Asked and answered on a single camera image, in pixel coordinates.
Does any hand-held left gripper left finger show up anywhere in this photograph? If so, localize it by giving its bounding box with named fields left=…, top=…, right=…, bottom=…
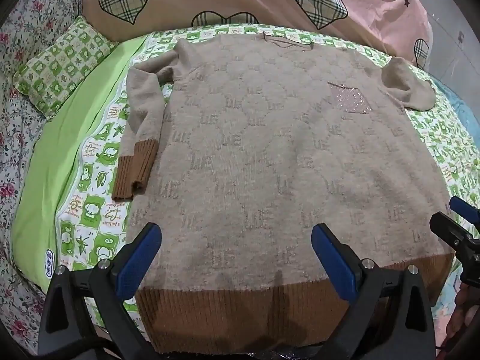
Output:
left=37, top=222, right=163, bottom=360

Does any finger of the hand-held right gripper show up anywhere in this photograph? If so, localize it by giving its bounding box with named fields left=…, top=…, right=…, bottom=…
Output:
left=429, top=212, right=474, bottom=250
left=449, top=196, right=480, bottom=229

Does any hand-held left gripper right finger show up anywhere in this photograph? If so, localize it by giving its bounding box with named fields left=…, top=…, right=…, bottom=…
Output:
left=311, top=223, right=440, bottom=360

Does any beige knit sweater brown trim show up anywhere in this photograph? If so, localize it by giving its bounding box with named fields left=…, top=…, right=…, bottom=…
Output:
left=112, top=33, right=456, bottom=355

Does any light blue cloth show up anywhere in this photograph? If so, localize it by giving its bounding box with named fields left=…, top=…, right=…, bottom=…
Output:
left=431, top=77, right=480, bottom=154

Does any green cartoon print bed sheet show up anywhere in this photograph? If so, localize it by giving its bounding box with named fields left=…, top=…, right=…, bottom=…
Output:
left=11, top=22, right=480, bottom=331

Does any floral print bed sheet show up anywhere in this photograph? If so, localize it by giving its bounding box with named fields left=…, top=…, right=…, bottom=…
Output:
left=0, top=0, right=94, bottom=357

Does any green cartoon print pillow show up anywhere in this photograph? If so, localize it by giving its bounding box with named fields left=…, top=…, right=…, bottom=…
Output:
left=14, top=16, right=118, bottom=121

